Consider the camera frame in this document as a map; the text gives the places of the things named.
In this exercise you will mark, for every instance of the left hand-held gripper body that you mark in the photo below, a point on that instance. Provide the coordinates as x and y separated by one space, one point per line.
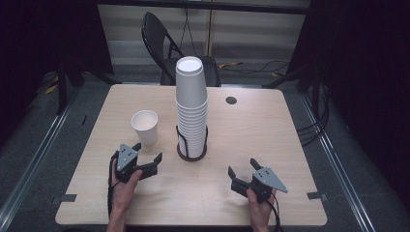
125 159

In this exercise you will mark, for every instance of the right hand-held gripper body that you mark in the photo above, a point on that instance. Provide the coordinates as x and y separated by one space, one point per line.
266 182

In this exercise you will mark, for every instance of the single white paper cup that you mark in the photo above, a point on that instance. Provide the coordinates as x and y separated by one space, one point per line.
145 124

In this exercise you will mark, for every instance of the stack of white paper cups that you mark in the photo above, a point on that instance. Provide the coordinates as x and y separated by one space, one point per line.
190 96

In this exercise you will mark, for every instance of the person's right hand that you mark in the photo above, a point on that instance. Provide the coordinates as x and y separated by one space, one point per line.
261 209

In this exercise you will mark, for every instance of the person's left hand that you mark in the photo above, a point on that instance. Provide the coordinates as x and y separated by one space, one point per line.
124 193

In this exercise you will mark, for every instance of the dark round table grommet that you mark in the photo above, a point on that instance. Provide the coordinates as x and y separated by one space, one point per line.
231 100

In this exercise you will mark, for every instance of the black metal stand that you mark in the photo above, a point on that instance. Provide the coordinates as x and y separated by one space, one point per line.
63 87

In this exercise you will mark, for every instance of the black folding chair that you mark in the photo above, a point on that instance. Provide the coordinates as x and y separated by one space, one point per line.
154 35

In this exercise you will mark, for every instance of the black curtain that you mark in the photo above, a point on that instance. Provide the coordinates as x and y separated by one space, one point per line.
364 64
38 35

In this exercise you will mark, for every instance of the grey table bracket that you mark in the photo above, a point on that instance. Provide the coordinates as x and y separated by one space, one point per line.
66 198
317 195

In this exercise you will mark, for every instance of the metal floor rail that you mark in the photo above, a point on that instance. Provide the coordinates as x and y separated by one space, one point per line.
32 161
338 161

